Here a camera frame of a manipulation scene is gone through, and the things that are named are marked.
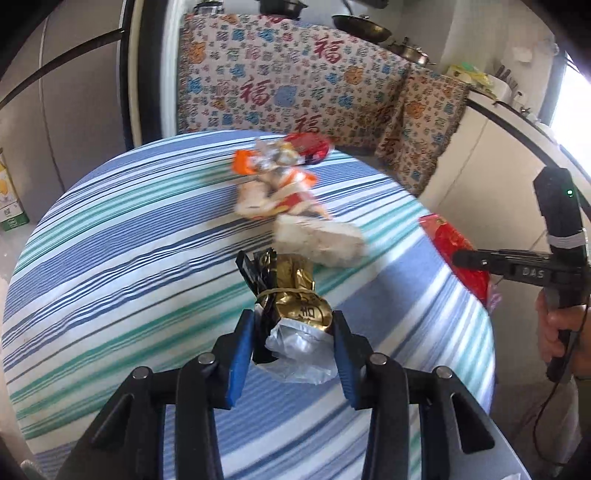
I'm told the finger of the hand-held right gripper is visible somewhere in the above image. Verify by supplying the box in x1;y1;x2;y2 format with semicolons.
451;248;513;278

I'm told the small orange wrapper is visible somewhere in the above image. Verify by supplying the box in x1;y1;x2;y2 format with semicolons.
232;148;260;177

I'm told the person's right hand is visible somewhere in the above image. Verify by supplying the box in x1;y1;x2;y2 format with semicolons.
536;294;591;380

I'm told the white crumpled wrapper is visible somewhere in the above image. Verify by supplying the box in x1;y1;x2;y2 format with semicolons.
274;215;369;270

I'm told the yellow green cardboard box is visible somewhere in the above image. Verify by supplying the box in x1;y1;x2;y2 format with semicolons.
0;148;31;232

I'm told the dark wok with lid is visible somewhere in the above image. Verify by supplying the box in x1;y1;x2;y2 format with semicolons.
332;13;393;42

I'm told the large printed cloth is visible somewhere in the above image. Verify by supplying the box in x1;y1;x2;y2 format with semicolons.
176;12;413;154

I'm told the striped tablecloth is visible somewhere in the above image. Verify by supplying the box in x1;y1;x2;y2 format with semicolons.
2;130;498;480

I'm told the black gold packet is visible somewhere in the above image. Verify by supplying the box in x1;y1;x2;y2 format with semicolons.
235;247;339;385

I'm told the red glossy wrapper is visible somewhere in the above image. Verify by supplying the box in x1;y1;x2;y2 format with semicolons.
285;132;332;166

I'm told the white knife holder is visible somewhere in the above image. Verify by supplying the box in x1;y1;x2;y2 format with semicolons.
491;65;527;105

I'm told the silver snack packet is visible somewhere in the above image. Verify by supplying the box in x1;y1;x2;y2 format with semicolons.
254;137;308;168

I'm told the black cable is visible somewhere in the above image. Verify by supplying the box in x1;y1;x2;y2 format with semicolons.
530;305;591;464

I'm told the yellow green dish cloth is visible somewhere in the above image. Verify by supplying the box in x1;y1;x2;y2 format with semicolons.
446;63;493;89

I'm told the white kitchen counter cabinet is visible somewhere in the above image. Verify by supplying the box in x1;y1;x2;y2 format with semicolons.
417;69;591;385

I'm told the steel pot with lid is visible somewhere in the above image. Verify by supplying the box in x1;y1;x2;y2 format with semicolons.
386;37;437;66

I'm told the grey refrigerator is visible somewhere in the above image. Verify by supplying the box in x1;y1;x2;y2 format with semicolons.
0;0;136;234

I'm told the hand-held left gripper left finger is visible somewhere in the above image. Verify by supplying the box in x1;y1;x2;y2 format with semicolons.
55;309;257;480

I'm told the red plastic bag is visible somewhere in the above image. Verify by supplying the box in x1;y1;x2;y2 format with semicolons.
419;213;493;306

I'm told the window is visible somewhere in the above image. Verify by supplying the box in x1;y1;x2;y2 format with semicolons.
551;46;591;155

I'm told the orange white wrapper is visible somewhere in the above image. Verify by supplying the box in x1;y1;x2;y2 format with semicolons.
237;168;334;222

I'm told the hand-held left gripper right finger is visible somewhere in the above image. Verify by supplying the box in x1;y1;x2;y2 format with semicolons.
330;310;525;480

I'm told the small printed cloth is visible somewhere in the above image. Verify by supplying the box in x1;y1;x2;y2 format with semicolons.
374;68;472;198

